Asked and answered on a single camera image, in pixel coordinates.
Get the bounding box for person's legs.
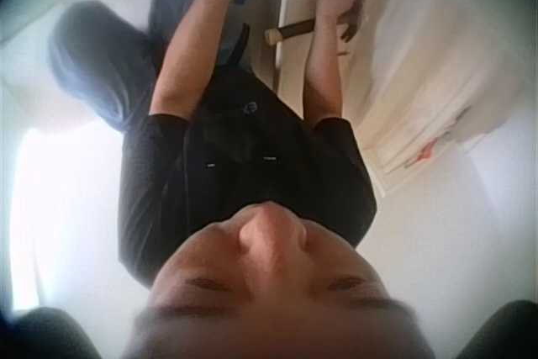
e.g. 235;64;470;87
46;0;277;136

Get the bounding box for pile of cream bedding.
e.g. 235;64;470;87
356;0;520;178

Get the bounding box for white door frame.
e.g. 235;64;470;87
272;0;296;96

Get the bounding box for brown-handled tool with cream tip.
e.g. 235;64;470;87
263;13;362;46

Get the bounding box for person's right hand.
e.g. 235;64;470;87
314;0;367;44

